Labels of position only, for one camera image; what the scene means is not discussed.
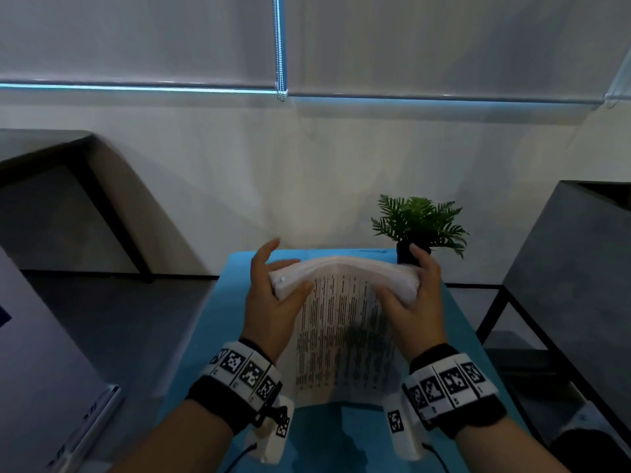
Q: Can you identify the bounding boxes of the person's left hand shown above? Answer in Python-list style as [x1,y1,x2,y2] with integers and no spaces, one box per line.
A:
[240,237,314,364]

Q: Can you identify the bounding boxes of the person's right hand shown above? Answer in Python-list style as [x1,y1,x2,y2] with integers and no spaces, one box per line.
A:
[374,242,448,363]

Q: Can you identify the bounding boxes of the stack of collected papers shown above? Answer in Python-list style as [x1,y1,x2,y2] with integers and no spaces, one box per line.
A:
[268,256,420,409]

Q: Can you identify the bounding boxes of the person's right forearm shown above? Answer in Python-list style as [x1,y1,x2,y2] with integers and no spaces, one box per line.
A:
[453,418,571,473]

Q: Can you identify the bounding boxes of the person's black trouser leg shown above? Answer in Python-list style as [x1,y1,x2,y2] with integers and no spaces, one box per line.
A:
[549,428,631,473]

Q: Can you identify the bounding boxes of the black left wristband marker tags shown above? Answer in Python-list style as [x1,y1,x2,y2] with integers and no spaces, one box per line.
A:
[185,338,283,436]

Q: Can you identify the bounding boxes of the black wristband marker tags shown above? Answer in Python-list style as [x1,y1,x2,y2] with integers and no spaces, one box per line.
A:
[185,338,283,436]
[402,343,507,439]

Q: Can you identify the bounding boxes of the black right wristband marker tags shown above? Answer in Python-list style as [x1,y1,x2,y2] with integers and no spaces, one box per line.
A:
[402,343,507,439]

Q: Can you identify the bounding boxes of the green potted fern plant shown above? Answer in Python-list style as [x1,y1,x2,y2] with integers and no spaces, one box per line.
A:
[371,194,469,265]

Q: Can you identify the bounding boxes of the dark grey black-framed desk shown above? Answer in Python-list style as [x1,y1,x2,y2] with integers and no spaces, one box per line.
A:
[0,129,154,284]

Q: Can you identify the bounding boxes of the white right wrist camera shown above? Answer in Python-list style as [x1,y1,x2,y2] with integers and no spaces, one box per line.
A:
[383,392,427,461]

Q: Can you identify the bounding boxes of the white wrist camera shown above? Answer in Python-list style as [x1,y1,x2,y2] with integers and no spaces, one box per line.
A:
[383,392,427,461]
[245,394,295,464]

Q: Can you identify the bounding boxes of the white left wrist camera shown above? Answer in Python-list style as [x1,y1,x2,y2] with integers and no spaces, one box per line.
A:
[245,394,295,464]

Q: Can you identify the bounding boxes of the black right camera cable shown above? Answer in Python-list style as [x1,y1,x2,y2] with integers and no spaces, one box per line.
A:
[421,441,450,473]

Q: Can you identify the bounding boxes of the black camera cable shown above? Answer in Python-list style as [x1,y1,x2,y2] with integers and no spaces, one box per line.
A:
[224,441,259,473]
[421,441,450,473]

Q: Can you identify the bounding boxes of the black left camera cable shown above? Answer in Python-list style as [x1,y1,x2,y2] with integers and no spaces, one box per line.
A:
[224,441,259,473]

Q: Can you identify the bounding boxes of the white bead blind chain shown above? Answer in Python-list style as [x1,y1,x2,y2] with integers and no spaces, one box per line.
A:
[271,0,289,102]

